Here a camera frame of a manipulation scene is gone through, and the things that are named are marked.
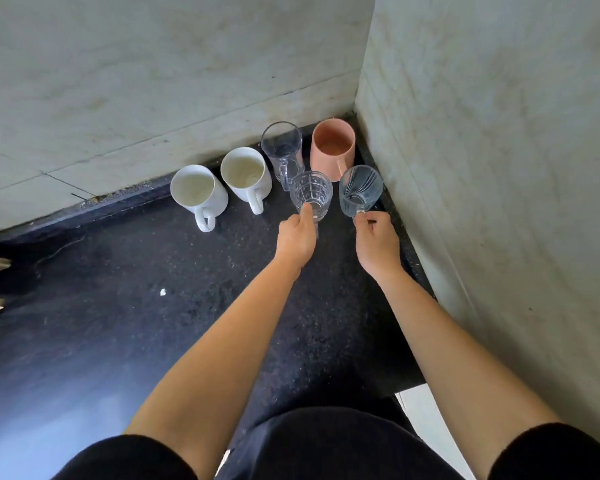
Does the person's right hand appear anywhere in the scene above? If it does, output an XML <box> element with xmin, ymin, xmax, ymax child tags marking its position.
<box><xmin>353</xmin><ymin>210</ymin><xmax>404</xmax><ymax>285</ymax></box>

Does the person's left hand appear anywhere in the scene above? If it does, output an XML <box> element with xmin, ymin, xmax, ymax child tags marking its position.
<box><xmin>274</xmin><ymin>202</ymin><xmax>319</xmax><ymax>272</ymax></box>

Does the clear ribbed glass tumbler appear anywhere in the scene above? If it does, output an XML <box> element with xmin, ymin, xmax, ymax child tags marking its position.
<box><xmin>289</xmin><ymin>171</ymin><xmax>334</xmax><ymax>224</ymax></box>

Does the clear swirl glass mug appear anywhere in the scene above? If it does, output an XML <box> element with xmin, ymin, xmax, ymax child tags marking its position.
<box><xmin>338</xmin><ymin>165</ymin><xmax>385</xmax><ymax>219</ymax></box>

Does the person's left forearm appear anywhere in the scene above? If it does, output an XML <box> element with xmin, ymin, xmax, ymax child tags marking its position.
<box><xmin>124</xmin><ymin>256</ymin><xmax>303</xmax><ymax>480</ymax></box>

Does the person's right forearm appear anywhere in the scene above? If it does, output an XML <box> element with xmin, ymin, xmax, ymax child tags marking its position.
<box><xmin>377</xmin><ymin>267</ymin><xmax>563</xmax><ymax>480</ymax></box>

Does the tall clear glass mug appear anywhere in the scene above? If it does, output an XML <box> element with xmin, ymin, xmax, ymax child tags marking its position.
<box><xmin>260</xmin><ymin>121</ymin><xmax>305</xmax><ymax>192</ymax></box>

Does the white ceramic mug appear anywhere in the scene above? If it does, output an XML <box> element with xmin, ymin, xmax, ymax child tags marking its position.
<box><xmin>220</xmin><ymin>147</ymin><xmax>274</xmax><ymax>216</ymax></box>
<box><xmin>169</xmin><ymin>164</ymin><xmax>230</xmax><ymax>233</ymax></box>

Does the pink plastic cup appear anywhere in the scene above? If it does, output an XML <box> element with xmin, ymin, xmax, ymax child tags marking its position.
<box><xmin>309</xmin><ymin>118</ymin><xmax>357</xmax><ymax>183</ymax></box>

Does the person's black shirt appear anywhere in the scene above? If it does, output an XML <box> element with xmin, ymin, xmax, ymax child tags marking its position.
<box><xmin>51</xmin><ymin>406</ymin><xmax>600</xmax><ymax>480</ymax></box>

